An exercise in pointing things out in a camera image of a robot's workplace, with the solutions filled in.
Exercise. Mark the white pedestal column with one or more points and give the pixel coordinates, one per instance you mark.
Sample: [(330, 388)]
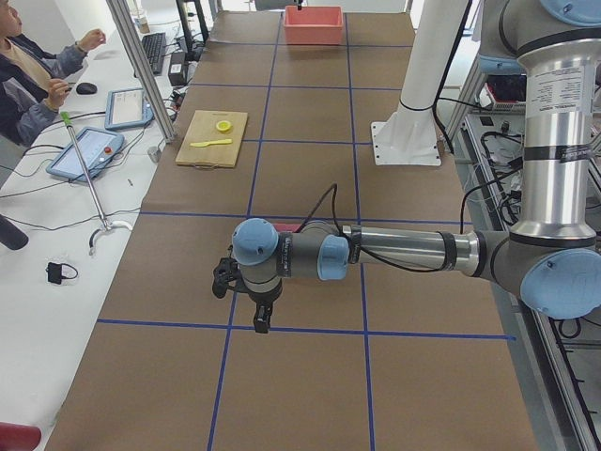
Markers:
[(409, 136)]

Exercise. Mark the pink plastic bin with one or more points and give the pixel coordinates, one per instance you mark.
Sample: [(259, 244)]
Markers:
[(313, 25)]

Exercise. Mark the black computer mouse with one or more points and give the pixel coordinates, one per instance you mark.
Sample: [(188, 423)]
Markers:
[(86, 89)]

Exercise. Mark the magenta wiping cloth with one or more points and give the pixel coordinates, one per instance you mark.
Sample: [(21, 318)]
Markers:
[(286, 228)]

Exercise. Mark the red cylinder object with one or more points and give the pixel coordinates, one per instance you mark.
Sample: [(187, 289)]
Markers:
[(19, 437)]

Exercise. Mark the black power adapter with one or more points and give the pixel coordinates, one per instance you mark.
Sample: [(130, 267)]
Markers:
[(178, 69)]

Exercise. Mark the bamboo cutting board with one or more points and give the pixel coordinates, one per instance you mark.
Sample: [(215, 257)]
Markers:
[(202, 128)]

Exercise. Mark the far blue teach pendant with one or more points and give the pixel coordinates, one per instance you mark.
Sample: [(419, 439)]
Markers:
[(126, 109)]

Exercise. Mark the yellow plastic knife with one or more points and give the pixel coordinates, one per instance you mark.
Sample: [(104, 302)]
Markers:
[(205, 144)]

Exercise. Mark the metal reacher grabber stick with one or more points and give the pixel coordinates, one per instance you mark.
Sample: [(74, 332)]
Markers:
[(106, 225)]

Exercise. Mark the aluminium frame post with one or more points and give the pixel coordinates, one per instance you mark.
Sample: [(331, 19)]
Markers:
[(137, 56)]

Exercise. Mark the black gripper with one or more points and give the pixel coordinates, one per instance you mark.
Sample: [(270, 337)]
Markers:
[(264, 298)]

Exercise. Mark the blue teach pendant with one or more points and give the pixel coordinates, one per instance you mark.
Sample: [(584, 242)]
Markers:
[(98, 148), (126, 109)]

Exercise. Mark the seated person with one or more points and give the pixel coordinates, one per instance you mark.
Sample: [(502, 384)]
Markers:
[(33, 81)]

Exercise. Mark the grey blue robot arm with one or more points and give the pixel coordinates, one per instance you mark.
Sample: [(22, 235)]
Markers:
[(547, 259)]

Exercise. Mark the yellow lemon slice toy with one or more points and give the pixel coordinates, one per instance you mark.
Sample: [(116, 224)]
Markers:
[(223, 126)]

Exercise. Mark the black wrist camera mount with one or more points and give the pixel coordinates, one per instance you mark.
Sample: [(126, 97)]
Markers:
[(226, 276)]

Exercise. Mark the small black strap clip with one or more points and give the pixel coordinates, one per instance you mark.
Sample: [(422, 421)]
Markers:
[(57, 273)]

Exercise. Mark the near blue teach pendant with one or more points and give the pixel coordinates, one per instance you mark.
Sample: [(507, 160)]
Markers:
[(98, 148)]

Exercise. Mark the aluminium side frame rail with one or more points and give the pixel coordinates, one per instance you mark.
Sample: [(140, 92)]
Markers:
[(559, 362)]

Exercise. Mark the black keyboard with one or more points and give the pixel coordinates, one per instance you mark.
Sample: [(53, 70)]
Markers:
[(154, 47)]

